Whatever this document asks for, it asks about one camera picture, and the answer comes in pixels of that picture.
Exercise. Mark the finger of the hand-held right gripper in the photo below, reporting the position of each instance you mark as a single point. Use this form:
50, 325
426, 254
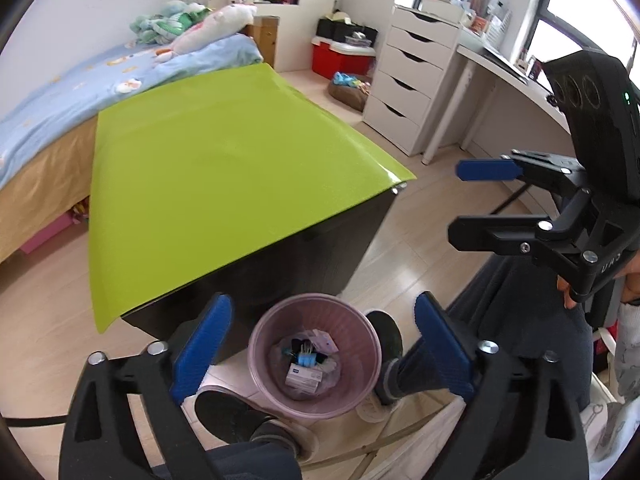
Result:
500, 235
487, 170

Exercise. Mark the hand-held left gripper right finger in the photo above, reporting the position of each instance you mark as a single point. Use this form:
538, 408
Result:
445, 355

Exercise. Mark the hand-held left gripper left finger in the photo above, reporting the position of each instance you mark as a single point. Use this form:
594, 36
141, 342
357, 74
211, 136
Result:
200, 355

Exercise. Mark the pink mesh trash basket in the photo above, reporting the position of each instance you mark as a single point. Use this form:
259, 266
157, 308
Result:
360, 340

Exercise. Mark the person's right forearm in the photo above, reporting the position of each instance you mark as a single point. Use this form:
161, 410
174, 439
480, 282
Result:
630, 350

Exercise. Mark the person's right hand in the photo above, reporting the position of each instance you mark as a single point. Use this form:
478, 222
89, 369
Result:
567, 300

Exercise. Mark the person's right foot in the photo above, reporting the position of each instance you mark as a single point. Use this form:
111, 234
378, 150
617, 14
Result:
387, 350

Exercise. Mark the person's foot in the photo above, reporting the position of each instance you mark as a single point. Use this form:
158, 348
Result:
387, 350
230, 415

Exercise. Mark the person's left foot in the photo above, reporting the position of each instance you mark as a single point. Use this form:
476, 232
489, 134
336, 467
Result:
230, 415

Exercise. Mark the white desk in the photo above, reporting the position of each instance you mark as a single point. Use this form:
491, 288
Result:
520, 110

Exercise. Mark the white drawer unit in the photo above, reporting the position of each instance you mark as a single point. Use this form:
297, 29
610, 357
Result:
405, 85

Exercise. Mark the window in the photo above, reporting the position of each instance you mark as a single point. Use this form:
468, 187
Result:
575, 15

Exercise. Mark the brown pet bed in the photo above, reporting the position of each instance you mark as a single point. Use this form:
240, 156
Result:
350, 97

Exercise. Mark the blue yarn toy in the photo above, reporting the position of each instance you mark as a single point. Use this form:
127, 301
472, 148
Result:
345, 79

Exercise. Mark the red storage box white lid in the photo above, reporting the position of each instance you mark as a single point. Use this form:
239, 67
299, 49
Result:
340, 62

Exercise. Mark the white printed cloth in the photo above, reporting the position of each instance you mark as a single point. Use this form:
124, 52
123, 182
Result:
615, 430

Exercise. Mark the pink box under bed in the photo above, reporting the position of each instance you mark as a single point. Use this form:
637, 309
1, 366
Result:
47, 237

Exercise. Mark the green top table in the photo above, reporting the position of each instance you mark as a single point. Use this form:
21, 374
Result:
225, 160

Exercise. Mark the black storage bins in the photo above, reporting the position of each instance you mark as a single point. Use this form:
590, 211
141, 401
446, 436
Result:
345, 32

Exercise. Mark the beige bed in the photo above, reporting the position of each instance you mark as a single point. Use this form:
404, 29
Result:
45, 195

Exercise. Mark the wooden nightstand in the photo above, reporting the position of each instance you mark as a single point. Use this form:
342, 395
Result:
265, 40

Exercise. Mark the blue printed blanket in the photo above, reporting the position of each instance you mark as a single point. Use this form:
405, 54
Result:
75, 95

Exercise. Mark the white pink plush toy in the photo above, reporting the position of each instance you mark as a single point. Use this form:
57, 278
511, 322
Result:
210, 30

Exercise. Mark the green plush toy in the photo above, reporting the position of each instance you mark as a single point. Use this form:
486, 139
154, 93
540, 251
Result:
160, 22

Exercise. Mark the white fabric hamper wooden frame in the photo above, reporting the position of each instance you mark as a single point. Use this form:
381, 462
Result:
415, 440

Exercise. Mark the small desk picture frame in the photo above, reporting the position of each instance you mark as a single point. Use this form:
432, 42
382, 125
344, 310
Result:
532, 67

